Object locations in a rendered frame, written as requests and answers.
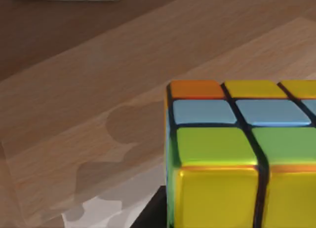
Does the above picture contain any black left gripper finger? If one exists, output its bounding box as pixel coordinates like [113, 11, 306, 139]
[130, 185, 168, 228]

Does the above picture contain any multicoloured puzzle cube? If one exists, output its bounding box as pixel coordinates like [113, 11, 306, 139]
[164, 79, 316, 228]

